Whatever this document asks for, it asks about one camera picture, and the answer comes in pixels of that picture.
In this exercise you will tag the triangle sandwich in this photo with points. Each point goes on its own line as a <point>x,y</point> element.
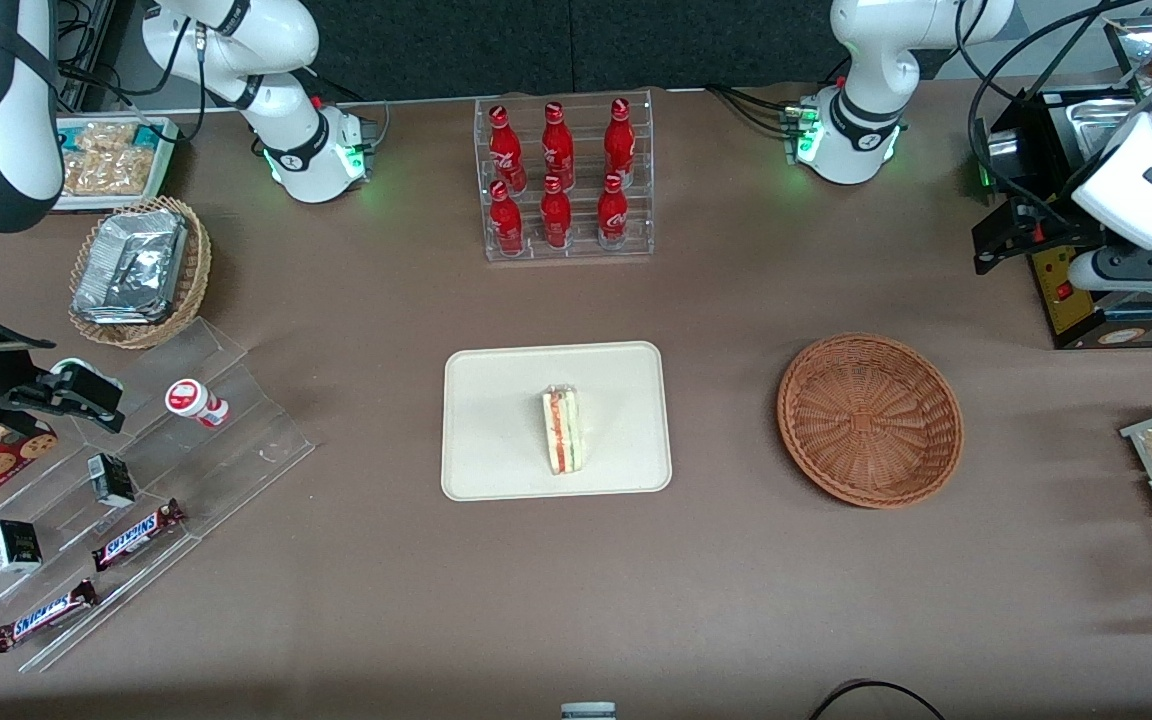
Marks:
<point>564,432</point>

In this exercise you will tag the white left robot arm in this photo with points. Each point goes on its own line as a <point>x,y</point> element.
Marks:
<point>871,60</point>

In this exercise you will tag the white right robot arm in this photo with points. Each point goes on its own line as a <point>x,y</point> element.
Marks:
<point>266,40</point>

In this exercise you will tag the light wicker basket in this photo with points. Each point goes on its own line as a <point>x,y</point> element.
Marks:
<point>194,270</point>

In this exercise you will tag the brown wicker basket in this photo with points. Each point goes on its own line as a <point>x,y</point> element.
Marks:
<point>871,420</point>

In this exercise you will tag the white snack tray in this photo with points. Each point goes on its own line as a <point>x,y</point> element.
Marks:
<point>164,170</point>

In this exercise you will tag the cream plastic tray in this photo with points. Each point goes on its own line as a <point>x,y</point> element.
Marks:
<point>496,420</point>

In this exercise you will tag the black machine yellow panel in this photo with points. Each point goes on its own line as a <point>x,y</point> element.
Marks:
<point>1061,300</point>

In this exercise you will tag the silver foil snack bag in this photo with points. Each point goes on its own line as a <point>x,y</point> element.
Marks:
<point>131,260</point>
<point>111,316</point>

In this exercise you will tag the small black carton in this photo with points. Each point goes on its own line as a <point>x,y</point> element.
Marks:
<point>112,482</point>
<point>14,546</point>

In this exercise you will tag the small red white bottle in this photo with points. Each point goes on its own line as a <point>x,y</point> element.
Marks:
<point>191,400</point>

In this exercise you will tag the brown snickers bar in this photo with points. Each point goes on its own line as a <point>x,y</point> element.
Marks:
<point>136,535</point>
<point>44,615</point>

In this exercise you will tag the clear acrylic stepped display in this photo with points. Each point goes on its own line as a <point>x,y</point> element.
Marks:
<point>236,440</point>

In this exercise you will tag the red cola bottle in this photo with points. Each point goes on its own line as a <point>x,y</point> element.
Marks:
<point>557,145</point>
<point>505,145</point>
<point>506,220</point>
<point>556,215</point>
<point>613,212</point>
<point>620,140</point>

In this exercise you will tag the clear acrylic bottle rack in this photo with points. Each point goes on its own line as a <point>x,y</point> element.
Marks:
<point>581,250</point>

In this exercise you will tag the grey white device edge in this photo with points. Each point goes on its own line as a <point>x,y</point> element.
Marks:
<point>588,712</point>

